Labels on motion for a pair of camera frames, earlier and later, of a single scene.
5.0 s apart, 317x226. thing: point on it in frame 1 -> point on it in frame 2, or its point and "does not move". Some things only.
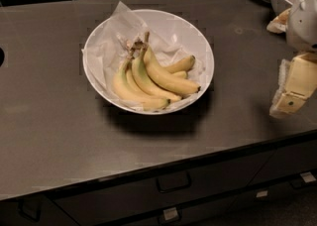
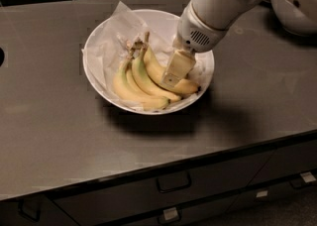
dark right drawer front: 287,162 does not move
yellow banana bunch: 144,80 does not move
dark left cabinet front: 35,210 does not move
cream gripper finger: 296,82 -> 196,34
